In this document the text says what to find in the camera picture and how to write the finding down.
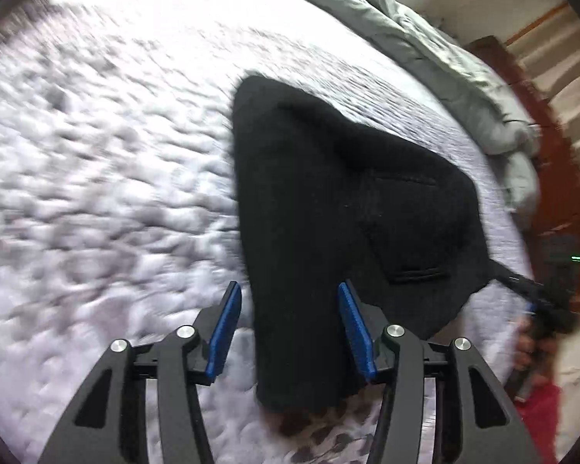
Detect grey duvet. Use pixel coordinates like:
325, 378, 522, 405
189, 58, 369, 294
242, 0, 543, 214

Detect black pants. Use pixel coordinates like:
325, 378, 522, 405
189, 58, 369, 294
229, 75, 495, 415

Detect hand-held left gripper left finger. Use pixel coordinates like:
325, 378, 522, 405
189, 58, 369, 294
38, 280, 245, 464

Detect beige curtain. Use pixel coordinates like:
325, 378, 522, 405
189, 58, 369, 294
507, 2, 580, 204

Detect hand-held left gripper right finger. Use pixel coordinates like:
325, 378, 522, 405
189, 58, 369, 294
337, 279, 542, 464

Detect wooden headboard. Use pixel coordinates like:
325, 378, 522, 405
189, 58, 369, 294
464, 34, 580, 310

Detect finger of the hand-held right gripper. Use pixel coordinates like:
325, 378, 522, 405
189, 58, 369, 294
488, 258, 544, 307

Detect person's right hand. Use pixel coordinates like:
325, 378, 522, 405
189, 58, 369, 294
513, 316, 562, 388

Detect white quilted mattress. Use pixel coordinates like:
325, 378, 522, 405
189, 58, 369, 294
0, 0, 535, 464

